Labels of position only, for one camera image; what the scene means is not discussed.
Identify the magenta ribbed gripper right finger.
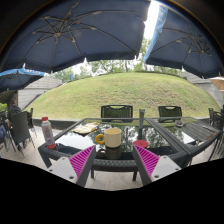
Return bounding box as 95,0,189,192
132,145,180,185

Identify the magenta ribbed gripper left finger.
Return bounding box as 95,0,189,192
48,145,96,187

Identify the red round lid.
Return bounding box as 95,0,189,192
133,140,149,148

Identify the yellow cloth on table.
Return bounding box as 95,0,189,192
73,122,99,134

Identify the glass top wicker table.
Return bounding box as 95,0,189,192
38,118,193,180

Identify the small ashtray on side table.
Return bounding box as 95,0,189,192
175,121,184,128

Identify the clear bottle with red cap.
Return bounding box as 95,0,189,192
41,117,56,150

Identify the grey umbrella pole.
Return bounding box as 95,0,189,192
138,109,145,140

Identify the dark wicker chair right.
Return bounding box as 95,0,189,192
158,106,182,122

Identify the dark wicker chair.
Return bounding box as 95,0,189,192
158,106,182,122
101,105,133,122

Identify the dark wooden side table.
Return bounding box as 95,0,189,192
144,116,224,159

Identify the dark wicker chair centre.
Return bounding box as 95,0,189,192
101,105,133,122

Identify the dark chair on left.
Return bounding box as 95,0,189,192
11,111,32,151

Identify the dark chair far right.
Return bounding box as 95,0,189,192
209,108,224,158

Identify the seated person in dark clothes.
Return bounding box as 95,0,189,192
8,100,21,125

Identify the beige umbrella far right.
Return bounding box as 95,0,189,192
210,77,224,92

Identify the blue umbrella on left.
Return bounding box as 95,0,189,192
0,67,44,93

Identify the navy umbrella on right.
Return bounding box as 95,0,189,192
144,5,224,79

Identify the large navy patio umbrella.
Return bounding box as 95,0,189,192
0,0,150,73

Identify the cream mug with yellow handle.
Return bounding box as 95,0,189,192
96,128,121,148

